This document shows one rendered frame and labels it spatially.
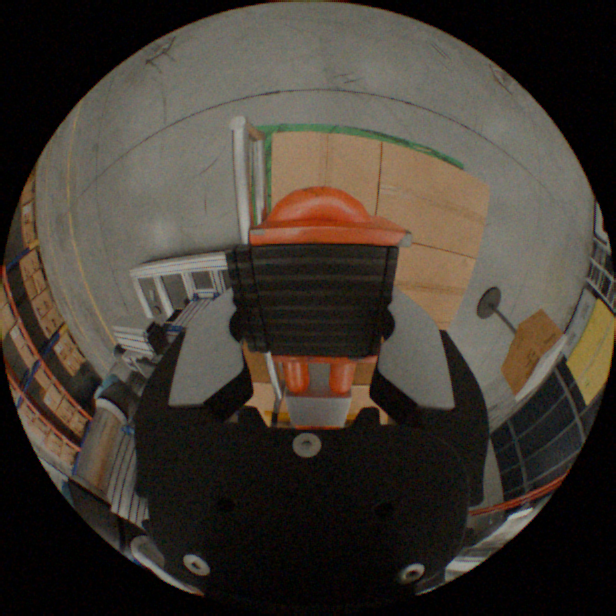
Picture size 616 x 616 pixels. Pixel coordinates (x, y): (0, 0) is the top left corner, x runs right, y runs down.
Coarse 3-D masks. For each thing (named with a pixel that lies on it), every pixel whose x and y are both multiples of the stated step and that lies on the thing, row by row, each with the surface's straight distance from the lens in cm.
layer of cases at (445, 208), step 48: (288, 144) 79; (336, 144) 79; (384, 144) 83; (288, 192) 77; (384, 192) 81; (432, 192) 90; (480, 192) 109; (432, 240) 93; (480, 240) 112; (432, 288) 103
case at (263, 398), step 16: (256, 352) 51; (256, 368) 47; (368, 368) 46; (256, 384) 45; (352, 384) 43; (368, 384) 44; (256, 400) 52; (272, 400) 50; (352, 400) 48; (368, 400) 49; (384, 416) 60
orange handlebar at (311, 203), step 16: (304, 192) 10; (320, 192) 10; (336, 192) 10; (288, 208) 10; (304, 208) 10; (320, 208) 10; (336, 208) 10; (352, 208) 10; (288, 368) 16; (304, 368) 16; (336, 368) 16; (352, 368) 16; (288, 384) 18; (304, 384) 18; (336, 384) 18
